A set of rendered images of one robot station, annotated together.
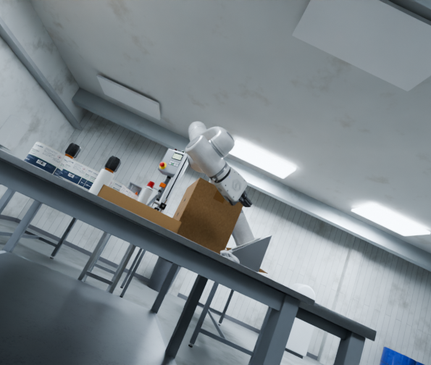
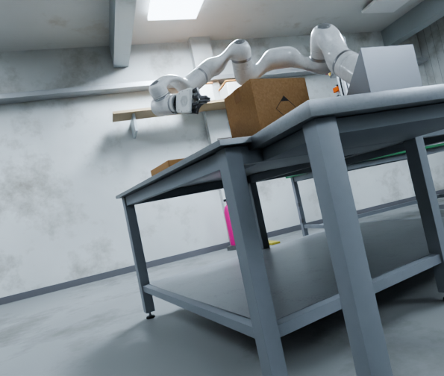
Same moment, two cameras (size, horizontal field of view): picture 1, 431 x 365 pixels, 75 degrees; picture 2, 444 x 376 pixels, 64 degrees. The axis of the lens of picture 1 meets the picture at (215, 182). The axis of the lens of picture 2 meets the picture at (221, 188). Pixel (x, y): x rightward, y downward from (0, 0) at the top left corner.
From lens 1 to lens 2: 163 cm
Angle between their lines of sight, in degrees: 73
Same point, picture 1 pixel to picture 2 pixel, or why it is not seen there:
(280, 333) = (226, 186)
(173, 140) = not seen: outside the picture
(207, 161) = (160, 110)
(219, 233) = (252, 125)
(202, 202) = (233, 115)
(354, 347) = (310, 142)
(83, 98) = (391, 35)
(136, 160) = not seen: outside the picture
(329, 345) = not seen: outside the picture
